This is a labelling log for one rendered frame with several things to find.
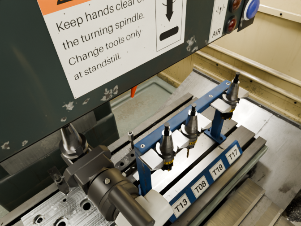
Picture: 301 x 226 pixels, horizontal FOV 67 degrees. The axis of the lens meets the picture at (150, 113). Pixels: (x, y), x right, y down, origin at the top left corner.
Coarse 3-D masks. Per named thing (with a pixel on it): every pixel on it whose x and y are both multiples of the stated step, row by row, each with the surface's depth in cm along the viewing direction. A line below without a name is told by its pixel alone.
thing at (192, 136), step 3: (183, 126) 73; (198, 126) 73; (183, 129) 72; (198, 129) 72; (183, 132) 72; (186, 132) 71; (195, 132) 71; (198, 132) 72; (186, 135) 71; (189, 135) 71; (192, 135) 70; (195, 135) 71; (198, 135) 73; (189, 138) 72; (192, 138) 72; (195, 138) 72
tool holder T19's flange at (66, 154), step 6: (84, 138) 55; (60, 144) 54; (84, 144) 53; (60, 150) 53; (66, 150) 52; (72, 150) 52; (78, 150) 53; (84, 150) 54; (66, 156) 53; (72, 156) 53
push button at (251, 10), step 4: (252, 0) 34; (256, 0) 34; (252, 4) 34; (256, 4) 35; (248, 8) 34; (252, 8) 34; (256, 8) 35; (248, 12) 35; (252, 12) 35; (256, 12) 36; (248, 16) 35; (252, 16) 36
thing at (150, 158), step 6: (150, 150) 68; (144, 156) 67; (150, 156) 67; (156, 156) 67; (144, 162) 66; (150, 162) 65; (156, 162) 65; (162, 162) 65; (150, 168) 64; (156, 168) 64
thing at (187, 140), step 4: (172, 132) 73; (176, 132) 73; (180, 132) 73; (172, 136) 72; (176, 136) 72; (180, 136) 72; (184, 136) 72; (176, 140) 71; (180, 140) 70; (184, 140) 70; (188, 140) 70; (176, 144) 69; (180, 144) 69; (184, 144) 69; (188, 144) 69; (180, 148) 69
